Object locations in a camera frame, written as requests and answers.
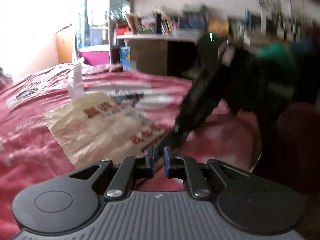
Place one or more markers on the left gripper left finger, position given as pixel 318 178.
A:
pixel 130 170

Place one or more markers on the orange wooden cabinet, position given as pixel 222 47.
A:
pixel 64 44

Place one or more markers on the beige printed shopping bag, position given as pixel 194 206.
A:
pixel 95 126

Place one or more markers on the red floral blanket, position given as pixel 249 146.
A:
pixel 44 133

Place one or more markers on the magenta glass cabinet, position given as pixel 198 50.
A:
pixel 96 26

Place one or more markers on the round magnifier mirror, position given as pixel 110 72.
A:
pixel 196 20

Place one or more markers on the blue cartoon package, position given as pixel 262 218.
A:
pixel 124 53

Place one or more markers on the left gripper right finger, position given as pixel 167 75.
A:
pixel 187 169

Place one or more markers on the long wall shelf desk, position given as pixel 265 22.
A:
pixel 158 37

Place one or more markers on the black bottle on shelf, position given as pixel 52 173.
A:
pixel 158 23

